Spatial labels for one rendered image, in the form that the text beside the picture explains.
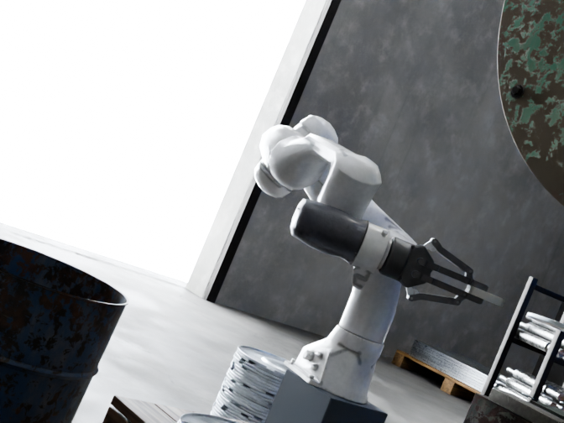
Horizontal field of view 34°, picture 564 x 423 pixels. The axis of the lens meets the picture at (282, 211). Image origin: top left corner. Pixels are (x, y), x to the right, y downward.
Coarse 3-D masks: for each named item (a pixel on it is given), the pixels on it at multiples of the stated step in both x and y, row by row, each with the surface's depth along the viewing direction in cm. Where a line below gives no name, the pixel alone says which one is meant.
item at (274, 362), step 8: (240, 352) 280; (248, 352) 286; (256, 352) 292; (264, 352) 298; (256, 360) 278; (264, 360) 282; (272, 360) 286; (280, 360) 297; (272, 368) 275; (280, 368) 279; (288, 368) 283
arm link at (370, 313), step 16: (352, 288) 212; (368, 288) 206; (384, 288) 205; (352, 304) 209; (368, 304) 207; (384, 304) 207; (352, 320) 208; (368, 320) 207; (384, 320) 208; (368, 336) 207; (384, 336) 210
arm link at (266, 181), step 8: (272, 128) 206; (280, 128) 204; (288, 128) 204; (264, 136) 206; (272, 136) 203; (280, 136) 201; (288, 136) 200; (264, 144) 203; (272, 144) 200; (264, 152) 203; (264, 160) 203; (256, 168) 216; (264, 168) 213; (256, 176) 215; (264, 176) 212; (272, 176) 212; (264, 184) 213; (272, 184) 212; (280, 184) 213; (272, 192) 215; (280, 192) 215; (288, 192) 216
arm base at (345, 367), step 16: (336, 336) 210; (352, 336) 207; (304, 352) 214; (320, 352) 210; (336, 352) 207; (352, 352) 207; (368, 352) 207; (304, 368) 215; (320, 368) 209; (336, 368) 207; (352, 368) 207; (368, 368) 208; (320, 384) 206; (336, 384) 206; (352, 384) 206; (368, 384) 211; (352, 400) 206
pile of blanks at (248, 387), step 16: (240, 368) 277; (256, 368) 273; (224, 384) 281; (240, 384) 278; (256, 384) 272; (272, 384) 271; (224, 400) 277; (240, 400) 273; (256, 400) 272; (272, 400) 274; (224, 416) 275; (240, 416) 272; (256, 416) 274
